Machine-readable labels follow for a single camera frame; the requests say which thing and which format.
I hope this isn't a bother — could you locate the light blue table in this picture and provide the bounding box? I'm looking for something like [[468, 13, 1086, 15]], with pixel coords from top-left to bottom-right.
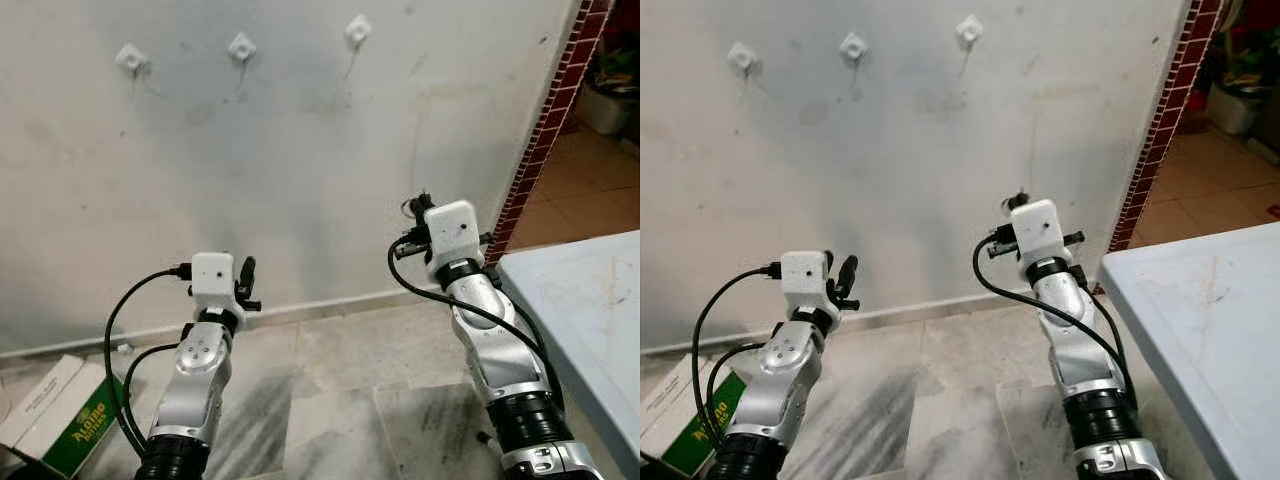
[[1100, 222, 1280, 480], [497, 230, 641, 480]]

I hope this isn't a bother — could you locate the grey plant pot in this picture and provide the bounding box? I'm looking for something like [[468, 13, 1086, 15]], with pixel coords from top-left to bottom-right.
[[578, 82, 633, 136], [1208, 80, 1263, 136]]

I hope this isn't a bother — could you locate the white and green carton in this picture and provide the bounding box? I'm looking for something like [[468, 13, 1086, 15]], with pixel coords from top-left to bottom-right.
[[640, 368, 746, 477], [0, 353, 131, 479]]

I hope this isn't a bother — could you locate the green potted plant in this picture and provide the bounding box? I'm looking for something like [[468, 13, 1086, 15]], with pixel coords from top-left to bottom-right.
[[1215, 30, 1280, 91], [590, 45, 641, 96]]

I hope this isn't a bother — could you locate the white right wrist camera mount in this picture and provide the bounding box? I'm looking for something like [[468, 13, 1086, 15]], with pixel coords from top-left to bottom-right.
[[1012, 199, 1066, 276], [425, 200, 486, 283]]

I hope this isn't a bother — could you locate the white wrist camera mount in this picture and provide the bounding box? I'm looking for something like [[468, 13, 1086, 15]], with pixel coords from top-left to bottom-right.
[[190, 252, 239, 313], [1012, 199, 1066, 276], [425, 200, 486, 283], [780, 250, 831, 311]]

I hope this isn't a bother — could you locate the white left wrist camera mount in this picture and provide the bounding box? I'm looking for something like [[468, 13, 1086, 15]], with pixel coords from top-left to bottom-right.
[[190, 252, 239, 313], [780, 250, 831, 311]]

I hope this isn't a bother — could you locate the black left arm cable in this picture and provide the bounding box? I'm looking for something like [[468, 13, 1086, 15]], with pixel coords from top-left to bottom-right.
[[706, 342, 766, 441], [120, 343, 181, 456]]

